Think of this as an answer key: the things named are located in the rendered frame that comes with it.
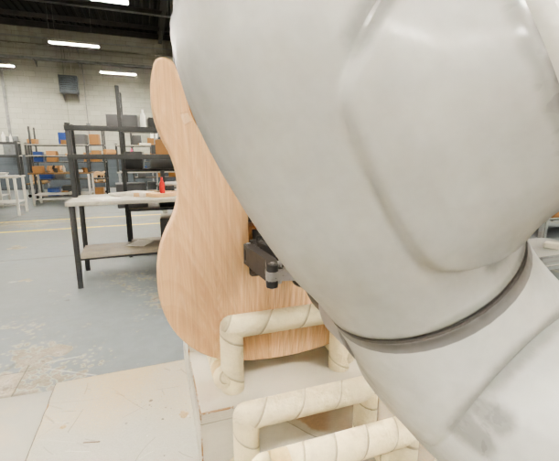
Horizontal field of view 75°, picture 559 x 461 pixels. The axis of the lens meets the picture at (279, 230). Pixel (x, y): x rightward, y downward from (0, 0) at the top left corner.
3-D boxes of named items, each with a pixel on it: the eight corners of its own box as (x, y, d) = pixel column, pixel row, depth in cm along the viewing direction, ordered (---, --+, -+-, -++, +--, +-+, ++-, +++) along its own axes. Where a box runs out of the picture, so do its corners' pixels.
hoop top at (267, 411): (370, 388, 51) (370, 368, 51) (382, 402, 49) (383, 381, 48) (231, 422, 45) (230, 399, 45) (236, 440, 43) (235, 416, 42)
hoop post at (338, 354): (342, 359, 59) (344, 305, 57) (352, 369, 56) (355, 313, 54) (325, 363, 58) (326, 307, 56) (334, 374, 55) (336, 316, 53)
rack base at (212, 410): (329, 369, 72) (330, 326, 70) (379, 426, 57) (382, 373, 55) (188, 400, 63) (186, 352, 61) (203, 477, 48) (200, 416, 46)
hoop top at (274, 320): (344, 314, 57) (345, 295, 57) (354, 323, 54) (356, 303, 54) (217, 334, 51) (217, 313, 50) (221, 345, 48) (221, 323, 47)
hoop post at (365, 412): (366, 436, 53) (369, 379, 51) (379, 453, 50) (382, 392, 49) (347, 442, 52) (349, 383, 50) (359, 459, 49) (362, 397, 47)
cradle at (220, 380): (223, 350, 61) (222, 333, 60) (240, 391, 50) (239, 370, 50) (203, 354, 60) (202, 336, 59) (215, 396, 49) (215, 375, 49)
